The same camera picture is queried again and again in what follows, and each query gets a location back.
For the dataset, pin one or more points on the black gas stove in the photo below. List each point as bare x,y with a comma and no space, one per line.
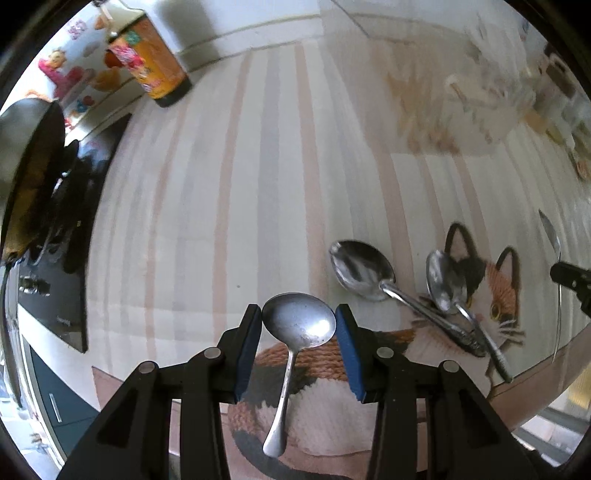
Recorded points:
69,277

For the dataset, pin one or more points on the colourful wall stickers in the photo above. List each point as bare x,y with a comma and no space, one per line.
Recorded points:
60,69

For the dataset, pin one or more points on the clear plastic container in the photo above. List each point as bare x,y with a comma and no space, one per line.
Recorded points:
351,55

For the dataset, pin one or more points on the steel wok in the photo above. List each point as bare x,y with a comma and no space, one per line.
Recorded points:
23,152

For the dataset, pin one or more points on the striped cat print tablecloth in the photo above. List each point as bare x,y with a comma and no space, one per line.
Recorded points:
207,184

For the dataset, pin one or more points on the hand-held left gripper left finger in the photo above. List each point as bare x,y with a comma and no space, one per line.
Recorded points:
249,355

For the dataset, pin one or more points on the dark sauce bottle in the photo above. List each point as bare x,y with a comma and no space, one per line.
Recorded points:
147,60

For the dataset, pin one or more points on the dark teal cabinet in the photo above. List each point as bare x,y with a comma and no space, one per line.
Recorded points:
55,401

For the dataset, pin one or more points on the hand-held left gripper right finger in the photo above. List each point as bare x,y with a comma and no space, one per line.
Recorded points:
351,350

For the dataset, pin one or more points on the brown lid jar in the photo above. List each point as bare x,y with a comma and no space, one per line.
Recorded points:
558,78

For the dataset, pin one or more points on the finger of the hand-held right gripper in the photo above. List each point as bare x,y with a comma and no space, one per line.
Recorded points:
570,274

